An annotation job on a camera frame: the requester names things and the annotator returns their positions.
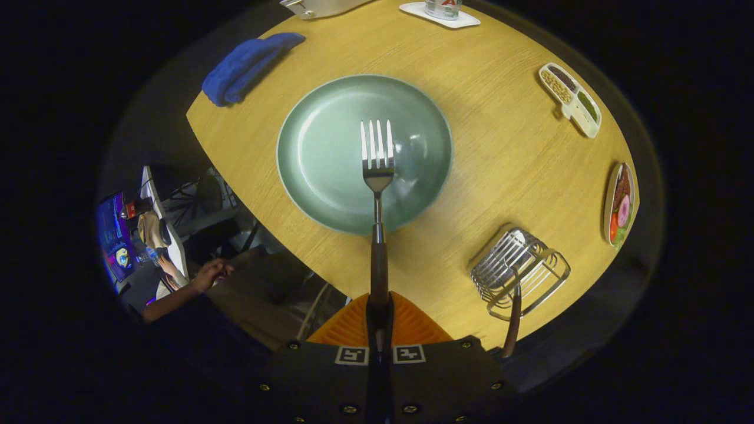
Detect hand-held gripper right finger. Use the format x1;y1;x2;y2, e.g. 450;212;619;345
380;293;519;424

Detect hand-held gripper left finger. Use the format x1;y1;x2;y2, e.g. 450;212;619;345
258;293;381;424

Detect spoon with wooden handle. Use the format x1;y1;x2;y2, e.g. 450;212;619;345
502;268;524;359

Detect fork with wooden handle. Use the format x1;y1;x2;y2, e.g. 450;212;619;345
361;119;395;308

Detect person's khaki trousers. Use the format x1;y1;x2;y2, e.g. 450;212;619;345
206;247;319;351

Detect black office chair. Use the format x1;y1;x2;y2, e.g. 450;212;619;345
162;168;260;260

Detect pale green plate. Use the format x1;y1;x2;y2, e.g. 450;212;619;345
276;74;454;236

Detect white side desk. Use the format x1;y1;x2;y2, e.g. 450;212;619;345
138;165;190;289

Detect computer monitor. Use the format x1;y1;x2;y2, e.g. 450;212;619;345
96;193;139;283

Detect white plate of food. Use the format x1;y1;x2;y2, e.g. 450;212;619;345
603;162;636;249

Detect white divided dish of beans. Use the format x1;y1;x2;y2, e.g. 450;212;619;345
538;62;602;139

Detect blue folded cloth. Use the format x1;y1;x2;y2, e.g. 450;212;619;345
201;32;306;107

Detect white square coaster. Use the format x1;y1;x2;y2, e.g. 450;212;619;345
399;2;481;29

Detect small drink bottle red label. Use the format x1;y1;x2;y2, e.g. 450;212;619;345
424;0;463;21

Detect white toaster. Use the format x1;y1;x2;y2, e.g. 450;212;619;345
279;0;372;20

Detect silver wire basket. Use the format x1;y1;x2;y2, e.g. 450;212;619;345
468;227;571;322

